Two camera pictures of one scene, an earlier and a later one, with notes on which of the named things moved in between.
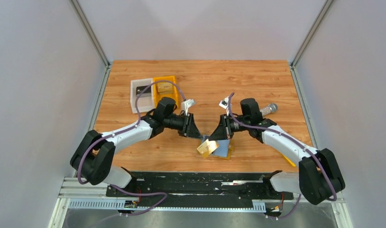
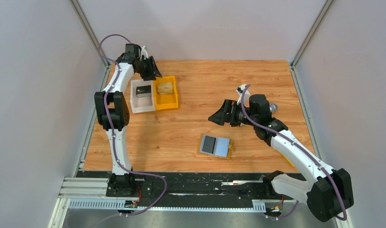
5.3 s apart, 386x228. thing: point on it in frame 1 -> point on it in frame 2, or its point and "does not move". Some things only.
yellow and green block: [288, 160] does not move
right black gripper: [222, 131] -> [220, 117]
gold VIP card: [208, 147] -> [165, 88]
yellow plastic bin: [164, 89] does not move
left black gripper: [189, 128] -> [153, 70]
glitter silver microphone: [272, 108] does not move
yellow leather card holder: [224, 149] does not move
